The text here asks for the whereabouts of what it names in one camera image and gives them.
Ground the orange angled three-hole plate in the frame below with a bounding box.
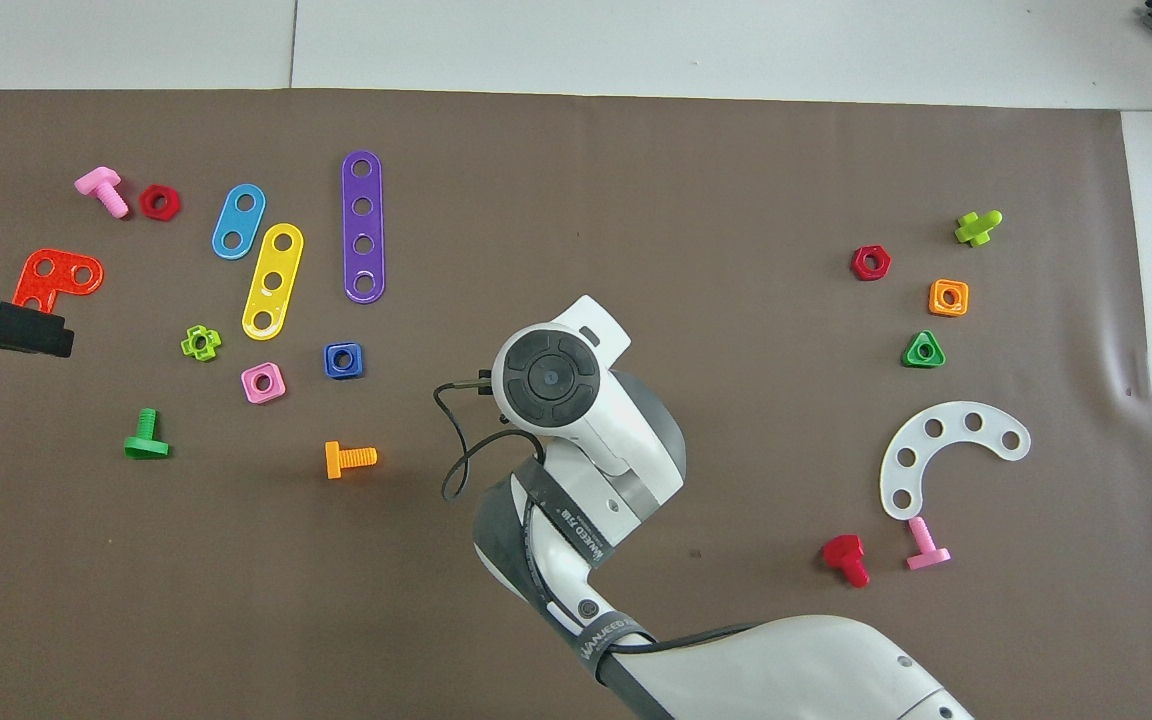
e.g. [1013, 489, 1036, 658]
[12, 248, 105, 314]

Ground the pink square nut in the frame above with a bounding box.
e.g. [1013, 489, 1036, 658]
[241, 362, 288, 405]

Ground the purple four-hole strip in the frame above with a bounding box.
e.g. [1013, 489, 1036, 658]
[341, 150, 387, 304]

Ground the yellow three-hole strip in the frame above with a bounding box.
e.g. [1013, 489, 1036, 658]
[241, 222, 305, 342]

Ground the pink plastic screw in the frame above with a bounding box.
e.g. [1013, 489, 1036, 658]
[74, 166, 130, 219]
[905, 516, 952, 572]

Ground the orange plastic screw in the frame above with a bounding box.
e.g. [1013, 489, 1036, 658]
[324, 441, 379, 481]

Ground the white curved five-hole plate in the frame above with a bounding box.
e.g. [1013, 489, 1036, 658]
[879, 401, 1032, 522]

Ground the green plastic screw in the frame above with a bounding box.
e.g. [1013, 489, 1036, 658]
[123, 407, 171, 461]

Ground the green triangle nut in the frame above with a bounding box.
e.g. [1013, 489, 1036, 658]
[902, 330, 947, 369]

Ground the blue square nut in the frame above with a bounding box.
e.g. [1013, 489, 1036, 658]
[323, 342, 366, 381]

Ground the brown table mat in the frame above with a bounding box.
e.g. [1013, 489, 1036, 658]
[0, 88, 1152, 720]

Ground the blue two-hole strip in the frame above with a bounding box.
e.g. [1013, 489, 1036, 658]
[211, 184, 267, 261]

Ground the red plastic screw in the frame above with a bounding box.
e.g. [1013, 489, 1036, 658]
[821, 534, 872, 589]

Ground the lime cross-head screw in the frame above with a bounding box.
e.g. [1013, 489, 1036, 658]
[954, 209, 1004, 248]

